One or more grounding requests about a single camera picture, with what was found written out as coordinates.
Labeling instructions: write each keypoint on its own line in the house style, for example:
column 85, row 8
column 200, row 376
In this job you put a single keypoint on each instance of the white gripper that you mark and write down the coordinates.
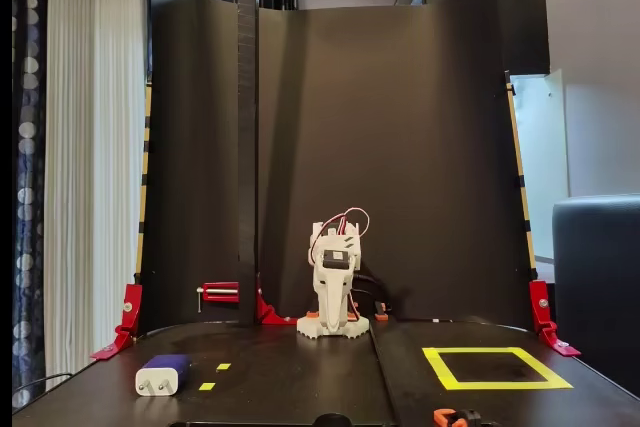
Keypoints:
column 332, row 281

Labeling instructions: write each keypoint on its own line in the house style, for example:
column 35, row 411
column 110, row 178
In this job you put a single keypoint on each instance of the white purple charger block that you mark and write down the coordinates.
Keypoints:
column 160, row 382

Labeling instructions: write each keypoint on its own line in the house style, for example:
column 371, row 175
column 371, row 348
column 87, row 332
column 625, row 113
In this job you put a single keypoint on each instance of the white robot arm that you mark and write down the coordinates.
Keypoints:
column 310, row 329

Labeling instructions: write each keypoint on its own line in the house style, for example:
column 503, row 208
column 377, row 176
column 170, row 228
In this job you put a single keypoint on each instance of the orange base clamp knob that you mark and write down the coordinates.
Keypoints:
column 313, row 315
column 354, row 317

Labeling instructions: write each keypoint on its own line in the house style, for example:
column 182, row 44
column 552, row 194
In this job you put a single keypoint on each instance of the orange black table clamp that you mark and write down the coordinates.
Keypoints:
column 381, row 314

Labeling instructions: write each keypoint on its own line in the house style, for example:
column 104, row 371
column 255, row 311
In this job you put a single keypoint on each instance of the black flat strip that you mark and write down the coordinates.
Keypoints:
column 385, row 377

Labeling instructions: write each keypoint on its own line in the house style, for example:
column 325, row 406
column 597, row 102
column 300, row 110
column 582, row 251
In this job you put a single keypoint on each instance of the red screw clamp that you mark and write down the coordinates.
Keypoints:
column 220, row 293

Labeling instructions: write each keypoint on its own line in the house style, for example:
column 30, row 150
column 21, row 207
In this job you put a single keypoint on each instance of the yellow tape square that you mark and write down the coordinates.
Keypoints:
column 440, row 367

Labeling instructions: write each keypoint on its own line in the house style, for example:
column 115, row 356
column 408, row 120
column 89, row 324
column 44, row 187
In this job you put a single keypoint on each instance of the small yellow tape marker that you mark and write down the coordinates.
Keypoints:
column 223, row 366
column 206, row 386

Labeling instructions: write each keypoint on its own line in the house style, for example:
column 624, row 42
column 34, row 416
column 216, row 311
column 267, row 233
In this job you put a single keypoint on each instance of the orange black spring clamp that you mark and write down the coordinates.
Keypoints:
column 442, row 418

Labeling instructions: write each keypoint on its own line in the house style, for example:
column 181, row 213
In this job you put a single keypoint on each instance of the black curved backdrop sheet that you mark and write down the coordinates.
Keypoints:
column 400, row 147

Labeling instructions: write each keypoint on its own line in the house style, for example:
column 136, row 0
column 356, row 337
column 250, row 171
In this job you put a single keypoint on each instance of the wooden stick with black ties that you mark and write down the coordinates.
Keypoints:
column 517, row 147
column 145, row 167

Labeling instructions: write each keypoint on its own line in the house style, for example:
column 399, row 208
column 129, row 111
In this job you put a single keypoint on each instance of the white cabinet door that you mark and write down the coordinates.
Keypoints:
column 540, row 147

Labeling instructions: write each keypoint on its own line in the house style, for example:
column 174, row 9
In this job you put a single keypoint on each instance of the black armchair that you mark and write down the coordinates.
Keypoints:
column 600, row 272

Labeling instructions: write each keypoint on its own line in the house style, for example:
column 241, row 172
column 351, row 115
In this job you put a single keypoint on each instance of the white pleated curtain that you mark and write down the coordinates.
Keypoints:
column 90, row 147

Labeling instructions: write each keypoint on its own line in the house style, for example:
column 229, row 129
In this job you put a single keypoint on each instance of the dark blue dotted curtain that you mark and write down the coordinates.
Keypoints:
column 27, row 197

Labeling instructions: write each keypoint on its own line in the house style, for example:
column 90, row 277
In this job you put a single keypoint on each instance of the dark tall cabinet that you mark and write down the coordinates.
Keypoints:
column 520, row 7

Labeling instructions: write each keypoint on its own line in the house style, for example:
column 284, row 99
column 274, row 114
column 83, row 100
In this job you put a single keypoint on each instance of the red post foot bracket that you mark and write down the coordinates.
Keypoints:
column 270, row 317

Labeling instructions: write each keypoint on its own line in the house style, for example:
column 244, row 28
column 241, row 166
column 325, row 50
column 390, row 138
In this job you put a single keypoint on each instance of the black rounded mount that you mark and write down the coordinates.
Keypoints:
column 332, row 421

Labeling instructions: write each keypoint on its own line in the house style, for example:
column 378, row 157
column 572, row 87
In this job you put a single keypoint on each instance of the black vertical post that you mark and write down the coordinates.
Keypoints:
column 247, row 147

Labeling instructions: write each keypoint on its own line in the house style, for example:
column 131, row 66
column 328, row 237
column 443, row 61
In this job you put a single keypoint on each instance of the red angled bracket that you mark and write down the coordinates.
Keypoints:
column 539, row 297
column 131, row 307

